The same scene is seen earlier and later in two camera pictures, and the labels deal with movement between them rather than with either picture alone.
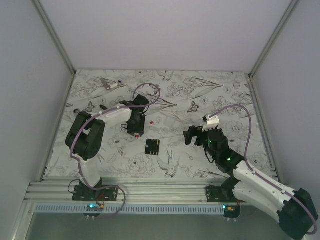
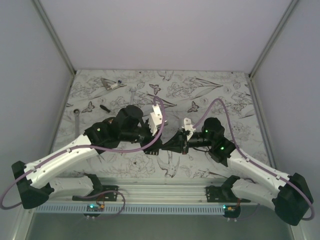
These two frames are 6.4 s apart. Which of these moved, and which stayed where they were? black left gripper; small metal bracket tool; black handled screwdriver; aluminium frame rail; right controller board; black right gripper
Moved: black right gripper; black left gripper
Stayed: small metal bracket tool; aluminium frame rail; right controller board; black handled screwdriver
